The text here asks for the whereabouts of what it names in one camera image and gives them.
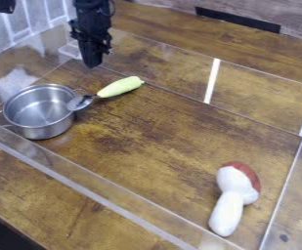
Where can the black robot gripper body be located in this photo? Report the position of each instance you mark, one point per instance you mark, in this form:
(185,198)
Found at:
(93,22)

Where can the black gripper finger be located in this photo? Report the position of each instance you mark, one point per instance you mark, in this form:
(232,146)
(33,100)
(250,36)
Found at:
(92,53)

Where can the small stainless steel pot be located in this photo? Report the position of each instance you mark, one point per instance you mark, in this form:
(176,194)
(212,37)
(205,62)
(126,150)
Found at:
(37,112)

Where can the plush mushroom toy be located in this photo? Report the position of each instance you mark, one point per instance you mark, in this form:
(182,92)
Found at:
(240,186)

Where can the clear acrylic triangle stand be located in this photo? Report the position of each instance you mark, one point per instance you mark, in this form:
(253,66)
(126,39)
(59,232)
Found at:
(69,47)

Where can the clear acrylic front barrier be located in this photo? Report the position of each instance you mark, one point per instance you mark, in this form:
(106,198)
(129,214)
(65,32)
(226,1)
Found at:
(161,221)

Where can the black strip on wall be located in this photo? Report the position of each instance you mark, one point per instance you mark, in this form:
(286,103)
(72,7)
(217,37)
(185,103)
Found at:
(262,25)

